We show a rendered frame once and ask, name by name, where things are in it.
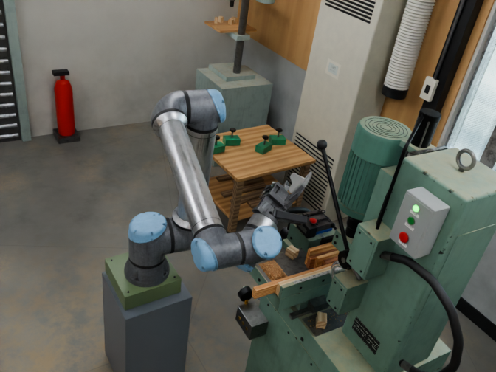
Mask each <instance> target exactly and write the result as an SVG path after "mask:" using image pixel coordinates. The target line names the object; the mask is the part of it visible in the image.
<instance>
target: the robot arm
mask: <svg viewBox="0 0 496 372"><path fill-rule="evenodd" d="M225 119H226V108H225V104H224V99H223V97H222V95H221V93H220V92H219V91H218V90H216V89H199V90H184V91H181V90H179V91H174V92H171V93H169V94H167V95H165V96H164V97H163V98H162V99H161V100H160V101H159V102H158V103H157V104H156V105H155V107H154V110H153V112H152V115H151V126H152V129H153V131H154V133H155V135H157V136H158V137H160V138H161V141H162V144H163V146H164V149H165V153H166V155H167V158H168V161H169V164H170V168H171V170H172V173H173V177H174V179H175V182H176V186H177V188H178V191H179V203H178V207H176V208H175V209H174V211H173V214H172V217H169V218H165V217H164V216H163V215H160V214H159V213H156V212H145V213H140V214H139V215H137V216H135V217H134V218H133V219H132V220H131V222H130V224H129V229H128V256H129V257H128V260H127V261H126V263H125V267H124V274H125V278H126V279H127V281H128V282H129V283H131V284H133V285H135V286H139V287H152V286H157V285H159V284H161V283H163V282H164V281H165V280H166V279H167V278H168V276H169V271H170V267H169V263H168V261H167V258H166V257H165V255H167V254H171V253H175V252H183V251H188V250H191V253H192V256H193V260H194V263H195V265H196V267H197V268H198V269H199V270H200V271H202V272H209V271H216V270H217V269H224V268H228V267H231V266H236V267H238V268H239V269H241V270H243V271H245V272H251V271H252V270H253V269H254V268H255V265H256V263H259V262H261V261H265V260H270V259H273V258H274V257H275V256H277V255H278V254H279V252H280V251H281V248H282V239H281V236H280V234H279V232H278V228H277V224H278V221H282V222H286V223H290V224H296V225H297V226H300V225H302V224H306V223H307V216H302V215H301V214H295V213H288V212H286V210H287V209H288V208H289V207H290V206H291V205H292V203H293V202H294V201H295V200H296V199H297V198H298V197H299V195H300V194H301V193H302V192H303V190H304V189H305V187H306V185H307V184H308V183H309V181H310V179H311V175H312V172H311V171H310V172H309V174H308V175H307V176H306V177H305V178H303V177H302V176H299V175H297V174H296V173H293V174H291V176H290V179H291V182H292V183H291V185H290V186H289V183H288V181H287V180H286V182H285V183H284V185H282V184H281V183H279V182H272V184H270V185H267V186H266V187H265V189H264V190H263V192H262V194H261V195H260V196H259V198H260V199H261V201H260V202H259V204H258V206H257V207H254V208H253V210H252V212H253V213H254V214H253V215H252V217H251V218H250V220H249V221H248V222H247V224H246V226H245V227H244V228H243V230H242V231H241V232H232V233H226V230H225V229H224V226H223V224H222V223H221V219H220V217H219V215H218V211H217V209H216V206H215V204H214V201H213V198H212V196H211V194H210V191H209V188H208V186H209V181H210V171H211V165H212V160H213V150H214V145H215V140H216V130H217V129H218V123H222V122H224V121H225ZM287 191H289V193H292V194H289V193H288V192H287Z"/></svg>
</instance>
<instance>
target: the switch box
mask: <svg viewBox="0 0 496 372"><path fill-rule="evenodd" d="M415 204H417V205H418V206H419V207H420V211H419V212H415V211H414V210H413V206H414V205H415ZM410 210H412V211H414V212H415V213H417V214H418V215H419V217H418V218H417V217H415V216H414V215H413V214H412V213H411V212H410ZM449 210H450V206H449V205H447V204H445V203H444V202H443V201H442V200H440V199H439V198H437V197H436V196H434V195H433V194H432V193H431V192H429V191H428V190H426V189H425V188H424V187H417V188H413V189H410V190H407V191H406V193H405V196H404V199H403V202H402V205H401V207H400V209H399V212H398V215H397V217H396V220H395V222H394V225H393V228H392V230H391V233H390V236H389V237H390V238H391V239H392V240H393V241H394V242H396V243H397V244H398V245H399V246H400V247H401V248H402V249H403V250H404V251H405V252H406V253H408V254H409V255H410V256H411V257H412V258H414V259H417V258H420V257H423V256H425V255H429V254H430V252H431V249H432V248H433V245H434V243H435V240H436V239H437V237H438V234H439V232H440V230H441V227H442V225H443V223H444V220H445V218H446V217H447V214H448V212H449ZM409 216H412V217H414V219H415V221H416V222H415V224H414V225H410V226H411V227H412V228H414V230H413V231H412V230H411V229H410V228H409V227H407V226H406V225H405V222H407V219H408V217H409ZM407 223H408V222H407ZM408 224H409V223H408ZM401 232H405V233H407V235H408V238H409V239H408V242H407V243H405V244H406V245H407V247H406V248H405V247H404V246H403V245H402V244H400V243H399V242H398V240H399V233H401Z"/></svg>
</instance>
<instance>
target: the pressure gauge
mask: <svg viewBox="0 0 496 372"><path fill-rule="evenodd" d="M238 296H239V298H240V299H241V301H243V302H244V304H246V305H247V304H248V301H249V300H250V299H251V298H252V290H251V288H250V286H244V287H242V288H241V289H240V290H239V291H238Z"/></svg>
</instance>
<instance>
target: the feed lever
mask: <svg viewBox="0 0 496 372"><path fill-rule="evenodd" d="M317 148H318V149H320V150H321V152H322V155H323V161H324V164H325V170H326V173H327V177H328V182H329V185H330V189H331V195H332V198H333V201H334V207H335V210H336V214H337V219H338V222H339V226H340V232H341V235H342V240H343V243H344V247H345V250H343V251H340V252H339V254H338V261H339V264H340V266H341V267H342V268H343V269H350V268H352V267H351V266H350V265H349V264H348V263H347V262H346V259H347V257H348V253H349V250H350V249H349V246H348V241H347V238H346V234H345V228H344V225H343V222H342V216H341V212H340V207H339V204H338V201H337V195H336V191H335V188H334V183H333V179H332V176H331V170H330V167H329V163H328V158H327V155H326V148H327V142H326V141H325V140H324V139H320V140H319V141H318V142H317ZM352 270H353V272H354V274H355V276H356V279H357V280H361V279H362V277H361V276H360V275H359V274H358V273H357V272H356V271H355V270H354V269H353V268H352Z"/></svg>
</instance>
